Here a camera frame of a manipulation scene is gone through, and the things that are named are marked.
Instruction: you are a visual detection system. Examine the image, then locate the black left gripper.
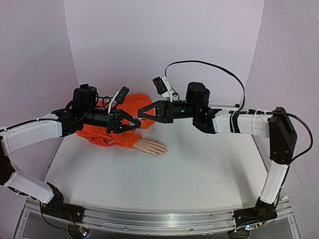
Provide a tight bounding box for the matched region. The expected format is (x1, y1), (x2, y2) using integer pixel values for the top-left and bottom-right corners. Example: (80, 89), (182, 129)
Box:
(83, 107), (142, 134)

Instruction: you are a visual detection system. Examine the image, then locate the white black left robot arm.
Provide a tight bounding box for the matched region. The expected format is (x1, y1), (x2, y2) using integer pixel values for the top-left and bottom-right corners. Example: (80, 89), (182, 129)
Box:
(0, 84), (142, 219)

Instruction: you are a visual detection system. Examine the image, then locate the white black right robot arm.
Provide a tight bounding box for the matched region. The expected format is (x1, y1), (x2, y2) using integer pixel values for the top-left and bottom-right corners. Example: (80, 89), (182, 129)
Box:
(138, 82), (297, 230)

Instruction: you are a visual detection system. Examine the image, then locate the mannequin hand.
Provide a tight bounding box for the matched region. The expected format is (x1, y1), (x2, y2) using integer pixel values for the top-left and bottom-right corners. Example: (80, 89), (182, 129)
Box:
(134, 138), (167, 155)

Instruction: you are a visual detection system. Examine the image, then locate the orange sweatshirt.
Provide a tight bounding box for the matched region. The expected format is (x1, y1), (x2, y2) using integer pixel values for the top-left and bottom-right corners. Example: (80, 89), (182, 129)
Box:
(76, 94), (152, 149)

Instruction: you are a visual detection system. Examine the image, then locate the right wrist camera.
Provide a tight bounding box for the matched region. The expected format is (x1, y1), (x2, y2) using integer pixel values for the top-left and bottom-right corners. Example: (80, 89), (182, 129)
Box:
(153, 77), (174, 102)

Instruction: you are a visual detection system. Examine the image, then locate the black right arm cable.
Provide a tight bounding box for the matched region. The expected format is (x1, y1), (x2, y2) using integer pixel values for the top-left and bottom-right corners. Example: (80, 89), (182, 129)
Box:
(164, 59), (314, 161)

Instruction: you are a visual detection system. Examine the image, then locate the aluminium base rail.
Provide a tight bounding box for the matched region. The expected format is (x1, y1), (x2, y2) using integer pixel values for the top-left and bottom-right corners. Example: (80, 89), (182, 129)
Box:
(14, 199), (301, 239)

